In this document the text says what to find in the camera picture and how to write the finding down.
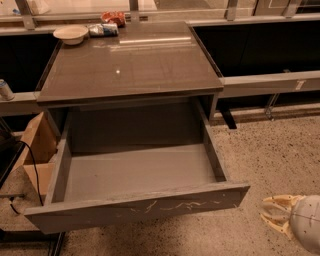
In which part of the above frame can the red snack bag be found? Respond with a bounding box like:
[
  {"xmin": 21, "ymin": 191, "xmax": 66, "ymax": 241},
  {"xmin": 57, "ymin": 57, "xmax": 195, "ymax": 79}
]
[{"xmin": 101, "ymin": 11, "xmax": 126, "ymax": 27}]

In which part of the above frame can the cardboard box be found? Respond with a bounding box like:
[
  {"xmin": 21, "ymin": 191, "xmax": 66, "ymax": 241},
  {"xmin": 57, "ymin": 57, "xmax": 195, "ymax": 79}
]
[{"xmin": 14, "ymin": 112, "xmax": 57, "ymax": 197}]

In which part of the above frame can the white bowl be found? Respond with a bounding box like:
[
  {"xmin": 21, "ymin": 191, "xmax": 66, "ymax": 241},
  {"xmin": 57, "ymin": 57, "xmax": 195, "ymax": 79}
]
[{"xmin": 53, "ymin": 25, "xmax": 88, "ymax": 45}]

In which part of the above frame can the grey top drawer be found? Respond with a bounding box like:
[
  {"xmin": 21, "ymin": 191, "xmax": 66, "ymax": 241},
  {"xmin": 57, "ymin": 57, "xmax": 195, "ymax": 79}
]
[{"xmin": 25, "ymin": 99, "xmax": 249, "ymax": 234}]

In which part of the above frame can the grey drawer cabinet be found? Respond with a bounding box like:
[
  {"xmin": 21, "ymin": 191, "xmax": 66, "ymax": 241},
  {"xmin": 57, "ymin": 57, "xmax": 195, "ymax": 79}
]
[{"xmin": 37, "ymin": 22, "xmax": 223, "ymax": 127}]

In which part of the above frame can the white blue can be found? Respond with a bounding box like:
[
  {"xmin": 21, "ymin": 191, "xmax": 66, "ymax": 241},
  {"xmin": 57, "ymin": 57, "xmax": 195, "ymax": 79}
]
[{"xmin": 0, "ymin": 79, "xmax": 14, "ymax": 101}]

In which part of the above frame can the black stand frame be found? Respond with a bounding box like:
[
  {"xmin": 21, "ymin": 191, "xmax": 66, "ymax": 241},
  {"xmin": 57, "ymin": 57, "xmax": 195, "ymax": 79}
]
[{"xmin": 0, "ymin": 229, "xmax": 65, "ymax": 256}]

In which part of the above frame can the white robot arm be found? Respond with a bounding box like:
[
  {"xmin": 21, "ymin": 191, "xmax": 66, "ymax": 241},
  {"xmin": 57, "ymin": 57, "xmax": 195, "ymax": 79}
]
[{"xmin": 260, "ymin": 195, "xmax": 320, "ymax": 255}]

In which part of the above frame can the grey metal rail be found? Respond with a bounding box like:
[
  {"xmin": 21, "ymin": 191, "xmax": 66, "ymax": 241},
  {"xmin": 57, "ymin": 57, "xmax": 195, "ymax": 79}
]
[{"xmin": 0, "ymin": 70, "xmax": 320, "ymax": 116}]

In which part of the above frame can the black cable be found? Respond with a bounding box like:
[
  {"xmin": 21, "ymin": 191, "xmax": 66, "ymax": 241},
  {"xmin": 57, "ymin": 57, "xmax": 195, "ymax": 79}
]
[{"xmin": 9, "ymin": 139, "xmax": 45, "ymax": 215}]

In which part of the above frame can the silver blue snack bag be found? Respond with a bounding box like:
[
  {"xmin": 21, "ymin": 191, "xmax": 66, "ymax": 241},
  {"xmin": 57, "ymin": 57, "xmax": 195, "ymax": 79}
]
[{"xmin": 88, "ymin": 23, "xmax": 119, "ymax": 37}]

